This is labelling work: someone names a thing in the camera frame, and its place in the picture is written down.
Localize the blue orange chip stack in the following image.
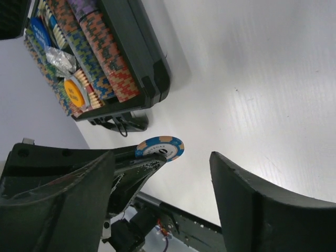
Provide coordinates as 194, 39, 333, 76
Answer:
24, 38, 73, 116

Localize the orange black chip stack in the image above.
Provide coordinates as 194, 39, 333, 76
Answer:
79, 10, 140, 102
46, 0, 80, 35

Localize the blue playing card deck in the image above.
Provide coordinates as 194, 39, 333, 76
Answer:
37, 1, 68, 49

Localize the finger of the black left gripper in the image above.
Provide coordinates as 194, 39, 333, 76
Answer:
1, 143, 166, 214

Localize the black poker set case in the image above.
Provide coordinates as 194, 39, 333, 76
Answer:
1, 1, 170, 137

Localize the purple black chip stack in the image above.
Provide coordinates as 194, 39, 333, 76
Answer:
67, 0, 98, 21

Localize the orange black lower chip stack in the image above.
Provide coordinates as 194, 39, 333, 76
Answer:
79, 10, 140, 102

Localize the orange big blind button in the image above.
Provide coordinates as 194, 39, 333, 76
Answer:
64, 79, 88, 108

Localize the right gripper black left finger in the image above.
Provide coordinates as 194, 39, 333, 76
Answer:
1, 151, 115, 251

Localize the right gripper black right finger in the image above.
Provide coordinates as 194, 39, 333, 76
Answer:
209, 152, 335, 251

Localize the red playing card deck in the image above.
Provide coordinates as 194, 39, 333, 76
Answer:
73, 68, 104, 112

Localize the blue small blind button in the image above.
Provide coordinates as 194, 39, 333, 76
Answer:
30, 17, 52, 48

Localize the silver key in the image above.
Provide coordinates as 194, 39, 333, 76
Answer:
44, 46, 78, 77

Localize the poker chip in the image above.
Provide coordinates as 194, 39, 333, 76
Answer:
135, 136, 185, 162

